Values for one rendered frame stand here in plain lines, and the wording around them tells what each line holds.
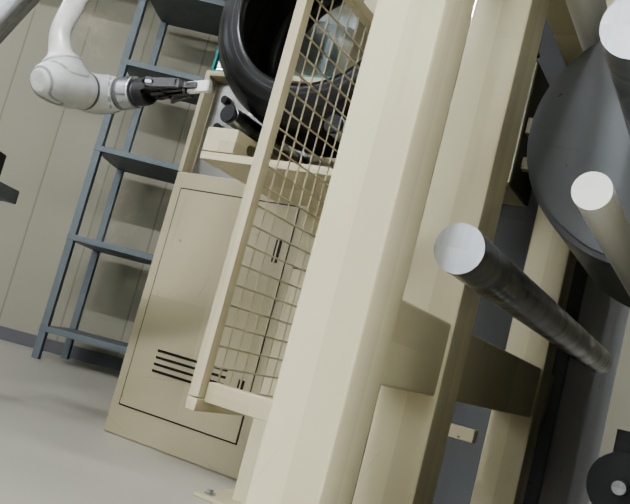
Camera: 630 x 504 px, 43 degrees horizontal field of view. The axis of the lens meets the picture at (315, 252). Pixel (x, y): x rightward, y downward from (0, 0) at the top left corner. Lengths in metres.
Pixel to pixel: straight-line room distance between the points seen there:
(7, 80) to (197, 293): 3.43
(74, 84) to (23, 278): 3.35
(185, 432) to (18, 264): 3.07
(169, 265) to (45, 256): 2.76
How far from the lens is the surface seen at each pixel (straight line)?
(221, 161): 1.83
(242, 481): 2.10
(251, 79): 1.86
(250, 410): 1.09
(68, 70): 2.16
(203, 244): 2.61
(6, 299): 5.44
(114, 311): 5.19
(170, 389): 2.59
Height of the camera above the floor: 0.42
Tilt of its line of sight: 7 degrees up
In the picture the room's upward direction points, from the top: 15 degrees clockwise
